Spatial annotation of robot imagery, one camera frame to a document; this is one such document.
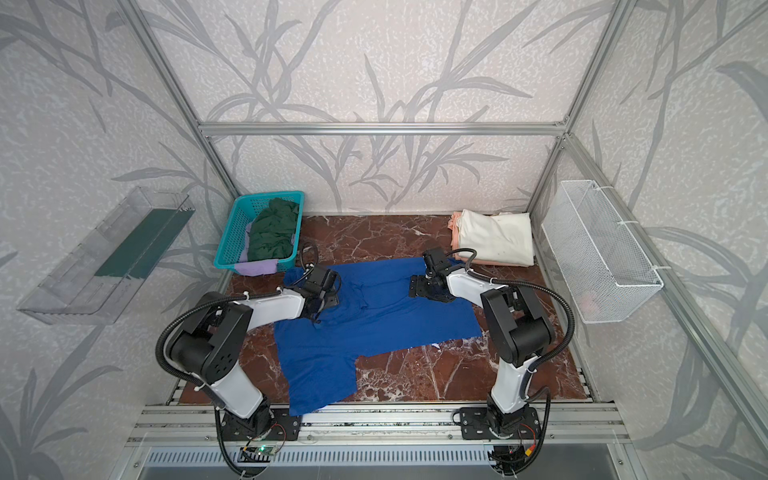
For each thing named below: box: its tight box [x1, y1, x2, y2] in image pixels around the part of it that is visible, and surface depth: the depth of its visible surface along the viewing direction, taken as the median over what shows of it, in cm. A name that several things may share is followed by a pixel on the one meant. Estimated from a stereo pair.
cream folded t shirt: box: [458, 209, 535, 266], surface depth 110 cm
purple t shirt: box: [234, 222, 295, 277], surface depth 95 cm
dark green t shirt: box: [248, 197, 299, 262], surface depth 109 cm
